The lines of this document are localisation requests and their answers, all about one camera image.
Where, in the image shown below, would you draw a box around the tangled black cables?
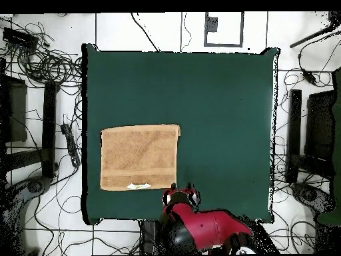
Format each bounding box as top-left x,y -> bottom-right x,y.
0,21 -> 83,89

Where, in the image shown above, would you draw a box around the black stand bar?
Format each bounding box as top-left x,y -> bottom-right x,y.
286,89 -> 302,184
41,80 -> 60,179

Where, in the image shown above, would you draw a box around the black slanted rod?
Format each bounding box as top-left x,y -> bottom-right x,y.
289,11 -> 341,49

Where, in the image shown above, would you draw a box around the tan terry towel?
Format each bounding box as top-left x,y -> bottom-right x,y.
99,123 -> 181,192

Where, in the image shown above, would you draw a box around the dark flat panel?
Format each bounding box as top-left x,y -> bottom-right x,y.
304,89 -> 337,161
0,75 -> 28,143

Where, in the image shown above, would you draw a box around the black power strip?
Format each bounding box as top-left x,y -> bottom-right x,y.
60,123 -> 81,168

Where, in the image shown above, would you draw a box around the black flat box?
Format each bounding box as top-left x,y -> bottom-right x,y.
2,27 -> 40,51

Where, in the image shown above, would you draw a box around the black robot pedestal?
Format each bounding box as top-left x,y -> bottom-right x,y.
139,219 -> 166,255

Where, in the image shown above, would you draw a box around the dark green table cloth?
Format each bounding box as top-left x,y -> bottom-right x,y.
81,43 -> 280,226

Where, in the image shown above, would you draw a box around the grey square frame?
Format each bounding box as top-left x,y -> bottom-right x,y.
204,11 -> 245,48

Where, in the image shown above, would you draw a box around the black power adapter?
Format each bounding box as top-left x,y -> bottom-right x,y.
301,69 -> 318,86

